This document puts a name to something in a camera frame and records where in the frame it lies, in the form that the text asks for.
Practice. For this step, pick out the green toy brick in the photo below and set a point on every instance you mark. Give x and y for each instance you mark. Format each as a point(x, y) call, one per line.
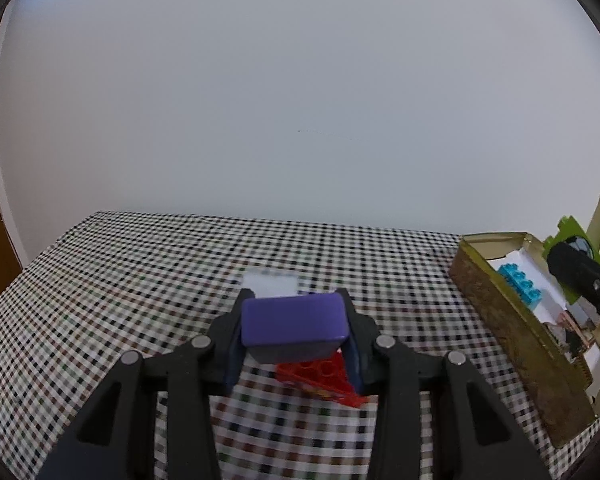
point(570, 227)

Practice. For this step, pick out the pink framed picture card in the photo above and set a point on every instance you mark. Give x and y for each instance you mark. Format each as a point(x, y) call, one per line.
point(565, 330)

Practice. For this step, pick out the gold tin box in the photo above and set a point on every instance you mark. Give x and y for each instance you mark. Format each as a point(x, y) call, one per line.
point(500, 320)

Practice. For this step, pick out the white paper liner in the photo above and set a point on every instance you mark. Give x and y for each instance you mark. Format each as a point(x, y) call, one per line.
point(552, 305)

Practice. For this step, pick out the checkered tablecloth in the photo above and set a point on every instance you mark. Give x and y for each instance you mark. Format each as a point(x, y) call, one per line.
point(105, 270)

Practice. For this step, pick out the purple block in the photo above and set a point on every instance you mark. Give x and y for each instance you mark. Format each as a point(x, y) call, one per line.
point(295, 322)

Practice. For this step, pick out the blue toy brick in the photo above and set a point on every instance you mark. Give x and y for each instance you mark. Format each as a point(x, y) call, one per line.
point(520, 285)

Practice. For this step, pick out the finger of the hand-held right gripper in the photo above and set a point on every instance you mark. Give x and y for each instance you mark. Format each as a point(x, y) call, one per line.
point(585, 277)

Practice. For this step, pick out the red toy brick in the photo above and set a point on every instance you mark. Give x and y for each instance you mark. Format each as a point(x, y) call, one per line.
point(320, 372)

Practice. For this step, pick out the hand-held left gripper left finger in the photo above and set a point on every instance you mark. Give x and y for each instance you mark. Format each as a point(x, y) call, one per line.
point(232, 360)

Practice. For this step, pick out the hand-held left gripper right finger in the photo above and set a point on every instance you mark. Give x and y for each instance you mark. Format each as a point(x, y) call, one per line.
point(354, 360)

